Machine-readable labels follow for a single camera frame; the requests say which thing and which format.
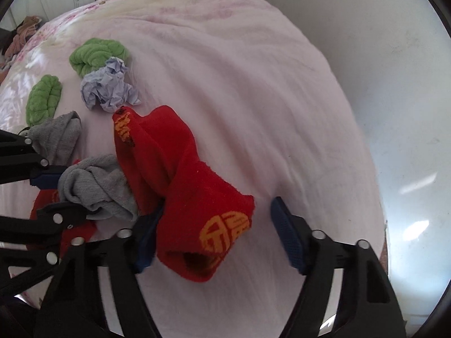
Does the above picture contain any red sock with yellow print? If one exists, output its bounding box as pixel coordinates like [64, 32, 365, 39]
[112, 105, 255, 283]
[30, 158, 97, 259]

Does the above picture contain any crumpled pale blue paper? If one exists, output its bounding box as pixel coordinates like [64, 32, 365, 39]
[80, 57, 142, 112]

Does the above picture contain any green fluffy sock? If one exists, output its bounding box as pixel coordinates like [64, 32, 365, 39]
[26, 75, 63, 127]
[68, 38, 130, 78]

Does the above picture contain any pink floral blanket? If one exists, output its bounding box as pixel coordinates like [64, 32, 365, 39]
[0, 0, 389, 338]

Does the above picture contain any grey sock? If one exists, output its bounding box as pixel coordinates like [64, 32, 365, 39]
[26, 110, 82, 167]
[57, 154, 139, 222]

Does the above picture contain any pile of brown pink clothes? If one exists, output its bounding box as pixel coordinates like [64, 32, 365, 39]
[3, 14, 43, 62]

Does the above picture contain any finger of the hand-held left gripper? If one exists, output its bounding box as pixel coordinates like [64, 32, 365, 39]
[0, 202, 91, 301]
[0, 128, 68, 189]

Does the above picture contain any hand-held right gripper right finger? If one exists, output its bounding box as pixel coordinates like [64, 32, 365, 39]
[270, 196, 409, 338]

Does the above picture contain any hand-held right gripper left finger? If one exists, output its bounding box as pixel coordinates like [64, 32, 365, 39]
[33, 203, 166, 338]

